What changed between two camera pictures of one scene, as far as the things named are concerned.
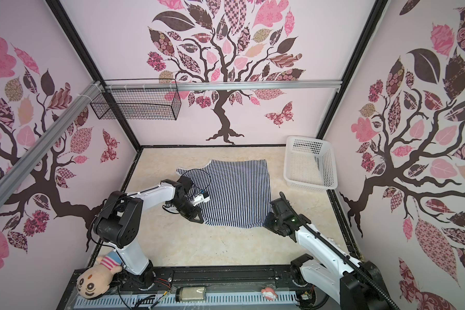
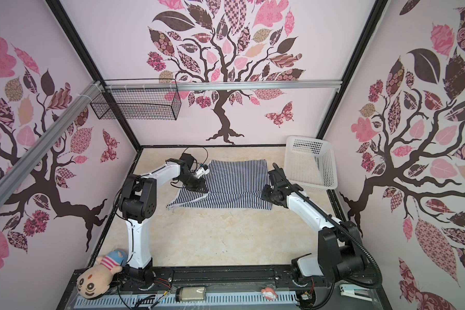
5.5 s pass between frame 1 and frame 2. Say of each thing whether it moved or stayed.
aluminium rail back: stayed
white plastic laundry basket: stayed
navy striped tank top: moved
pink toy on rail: stayed
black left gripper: moved
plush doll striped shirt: stayed
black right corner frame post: stayed
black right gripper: moved
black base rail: stayed
